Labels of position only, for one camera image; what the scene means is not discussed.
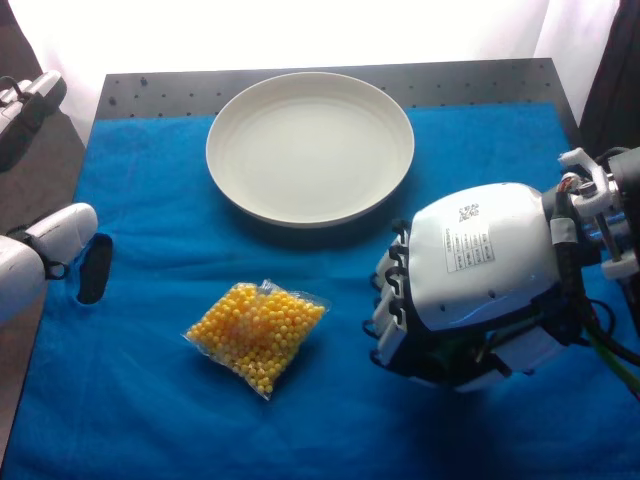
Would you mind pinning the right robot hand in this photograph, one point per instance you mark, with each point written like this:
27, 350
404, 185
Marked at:
475, 260

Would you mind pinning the white round plate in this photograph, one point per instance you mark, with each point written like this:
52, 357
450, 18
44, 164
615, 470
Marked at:
310, 150

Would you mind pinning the black curtain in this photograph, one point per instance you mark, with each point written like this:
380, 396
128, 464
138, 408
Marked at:
620, 60
12, 40

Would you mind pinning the blue cloth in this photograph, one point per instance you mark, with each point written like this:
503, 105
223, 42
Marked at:
150, 425

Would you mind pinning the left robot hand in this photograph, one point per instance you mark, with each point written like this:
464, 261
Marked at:
60, 230

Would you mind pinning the yellow food packet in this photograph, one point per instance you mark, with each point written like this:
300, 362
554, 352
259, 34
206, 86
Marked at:
255, 335

